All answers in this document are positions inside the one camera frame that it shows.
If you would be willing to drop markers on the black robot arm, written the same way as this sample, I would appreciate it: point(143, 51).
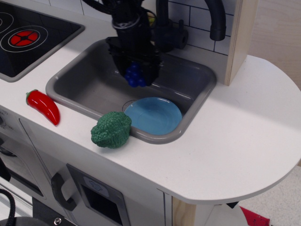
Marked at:
point(118, 7)

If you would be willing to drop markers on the blue toy blueberries cluster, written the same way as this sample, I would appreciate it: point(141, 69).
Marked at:
point(134, 75)

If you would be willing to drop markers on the red cloth on floor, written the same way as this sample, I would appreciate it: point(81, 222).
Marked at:
point(254, 219)

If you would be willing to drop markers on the wooden side panel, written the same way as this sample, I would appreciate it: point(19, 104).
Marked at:
point(242, 28)

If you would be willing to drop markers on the red toy chili pepper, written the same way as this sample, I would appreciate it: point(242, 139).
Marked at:
point(44, 105)

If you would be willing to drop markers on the light blue plate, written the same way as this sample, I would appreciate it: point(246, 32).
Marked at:
point(154, 115)

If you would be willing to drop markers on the black toy faucet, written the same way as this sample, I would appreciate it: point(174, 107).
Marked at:
point(167, 37)

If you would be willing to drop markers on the grey oven door panel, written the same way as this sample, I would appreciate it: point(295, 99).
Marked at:
point(101, 198)

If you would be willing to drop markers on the yellow toy bell pepper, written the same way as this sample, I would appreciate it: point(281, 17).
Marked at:
point(152, 20)

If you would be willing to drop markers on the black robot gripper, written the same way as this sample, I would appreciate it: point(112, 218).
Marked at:
point(133, 44)

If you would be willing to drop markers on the grey plastic sink basin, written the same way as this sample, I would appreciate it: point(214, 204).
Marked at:
point(91, 85)

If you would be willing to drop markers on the black toy stove top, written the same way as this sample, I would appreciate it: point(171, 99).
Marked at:
point(28, 37)

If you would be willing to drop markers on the black oven door handle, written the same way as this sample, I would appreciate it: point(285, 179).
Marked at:
point(57, 183)

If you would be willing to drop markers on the green toy broccoli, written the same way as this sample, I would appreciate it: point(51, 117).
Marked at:
point(112, 130)

